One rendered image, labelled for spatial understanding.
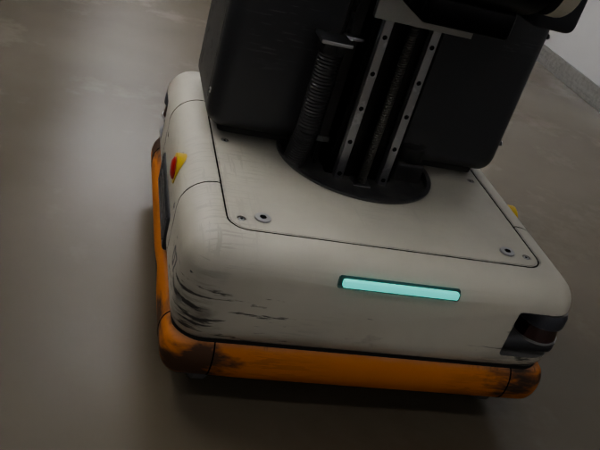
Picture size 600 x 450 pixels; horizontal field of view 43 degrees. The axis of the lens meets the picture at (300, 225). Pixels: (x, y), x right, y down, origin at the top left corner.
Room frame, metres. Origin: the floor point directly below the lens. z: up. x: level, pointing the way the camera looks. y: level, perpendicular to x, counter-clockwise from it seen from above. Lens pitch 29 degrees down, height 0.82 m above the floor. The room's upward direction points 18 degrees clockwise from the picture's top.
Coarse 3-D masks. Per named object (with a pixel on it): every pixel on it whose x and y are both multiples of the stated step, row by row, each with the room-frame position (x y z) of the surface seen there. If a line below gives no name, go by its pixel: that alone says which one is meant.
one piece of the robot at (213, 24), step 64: (256, 0) 1.16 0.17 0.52; (320, 0) 1.19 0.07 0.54; (256, 64) 1.17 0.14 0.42; (320, 64) 1.14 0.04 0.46; (384, 64) 1.20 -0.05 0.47; (448, 64) 1.28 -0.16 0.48; (512, 64) 1.31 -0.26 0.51; (256, 128) 1.19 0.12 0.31; (320, 128) 1.20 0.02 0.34; (384, 128) 1.18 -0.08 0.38; (448, 128) 1.29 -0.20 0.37
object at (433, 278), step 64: (192, 128) 1.18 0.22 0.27; (192, 192) 0.99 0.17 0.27; (256, 192) 1.02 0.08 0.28; (320, 192) 1.08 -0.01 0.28; (384, 192) 1.18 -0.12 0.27; (448, 192) 1.24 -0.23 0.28; (192, 256) 0.85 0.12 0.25; (256, 256) 0.87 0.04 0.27; (320, 256) 0.91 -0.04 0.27; (384, 256) 0.96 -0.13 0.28; (448, 256) 1.01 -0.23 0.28; (512, 256) 1.07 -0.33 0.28; (192, 320) 0.84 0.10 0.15; (256, 320) 0.87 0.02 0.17; (320, 320) 0.90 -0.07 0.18; (384, 320) 0.93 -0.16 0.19; (448, 320) 0.96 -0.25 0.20; (512, 320) 1.00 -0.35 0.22; (384, 384) 0.94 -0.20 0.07; (448, 384) 0.97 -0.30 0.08; (512, 384) 1.01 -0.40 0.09
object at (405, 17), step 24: (384, 0) 1.13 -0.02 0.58; (408, 0) 1.07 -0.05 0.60; (432, 0) 1.01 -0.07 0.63; (456, 0) 1.02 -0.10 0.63; (480, 0) 1.00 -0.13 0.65; (504, 0) 0.99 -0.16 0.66; (528, 0) 0.99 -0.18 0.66; (552, 0) 0.99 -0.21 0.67; (408, 24) 1.15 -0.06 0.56; (432, 24) 1.16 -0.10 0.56; (456, 24) 1.02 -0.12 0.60; (480, 24) 1.03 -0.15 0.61; (504, 24) 1.04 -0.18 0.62; (552, 24) 1.15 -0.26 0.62; (576, 24) 1.16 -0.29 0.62
